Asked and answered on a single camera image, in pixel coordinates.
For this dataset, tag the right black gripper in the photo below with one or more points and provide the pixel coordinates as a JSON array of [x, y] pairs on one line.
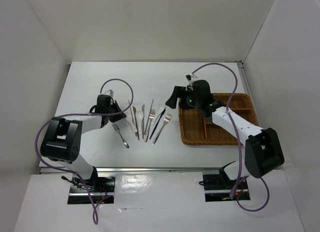
[[178, 92]]

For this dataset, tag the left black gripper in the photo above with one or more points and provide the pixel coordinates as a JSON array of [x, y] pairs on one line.
[[117, 117]]

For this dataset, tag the white spoon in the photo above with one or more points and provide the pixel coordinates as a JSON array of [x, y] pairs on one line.
[[160, 108], [139, 115]]

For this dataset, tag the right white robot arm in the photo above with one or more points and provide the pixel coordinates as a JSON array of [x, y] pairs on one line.
[[262, 148]]

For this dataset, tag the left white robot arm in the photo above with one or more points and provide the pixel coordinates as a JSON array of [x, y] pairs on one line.
[[62, 140]]

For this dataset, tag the lone silver fork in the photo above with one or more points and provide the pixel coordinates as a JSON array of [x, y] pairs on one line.
[[116, 128]]

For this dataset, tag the copper brown knife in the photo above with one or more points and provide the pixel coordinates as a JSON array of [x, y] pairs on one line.
[[136, 124]]

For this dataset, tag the long silver chopstick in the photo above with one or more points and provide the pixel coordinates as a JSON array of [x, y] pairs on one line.
[[145, 128]]

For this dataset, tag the silver fork right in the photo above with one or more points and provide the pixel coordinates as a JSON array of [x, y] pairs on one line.
[[165, 122]]

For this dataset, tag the silver knife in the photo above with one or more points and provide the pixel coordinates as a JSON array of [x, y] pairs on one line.
[[143, 119]]

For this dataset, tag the black knife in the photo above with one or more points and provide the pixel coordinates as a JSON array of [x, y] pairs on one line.
[[156, 125]]

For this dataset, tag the silver fork middle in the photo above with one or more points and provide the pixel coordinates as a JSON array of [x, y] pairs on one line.
[[150, 118]]

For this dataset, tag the brown wicker divided tray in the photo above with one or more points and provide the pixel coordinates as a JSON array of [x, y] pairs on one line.
[[196, 130]]

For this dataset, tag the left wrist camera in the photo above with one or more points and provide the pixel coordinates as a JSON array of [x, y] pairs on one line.
[[109, 92]]

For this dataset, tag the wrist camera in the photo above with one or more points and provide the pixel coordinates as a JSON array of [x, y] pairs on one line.
[[191, 78], [109, 92]]

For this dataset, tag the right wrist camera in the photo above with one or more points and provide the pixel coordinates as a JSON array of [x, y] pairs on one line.
[[191, 78]]

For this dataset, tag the aluminium rail front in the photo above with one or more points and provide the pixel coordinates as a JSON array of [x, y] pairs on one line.
[[157, 170]]

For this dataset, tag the aluminium rail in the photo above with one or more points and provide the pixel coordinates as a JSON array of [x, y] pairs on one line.
[[157, 170], [247, 88]]

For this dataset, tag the aluminium rail right side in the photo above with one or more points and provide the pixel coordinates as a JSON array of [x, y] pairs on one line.
[[247, 88]]

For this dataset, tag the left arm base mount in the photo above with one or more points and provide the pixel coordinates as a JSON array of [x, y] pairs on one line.
[[103, 193]]

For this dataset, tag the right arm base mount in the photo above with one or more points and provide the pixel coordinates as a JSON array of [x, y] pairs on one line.
[[217, 187]]

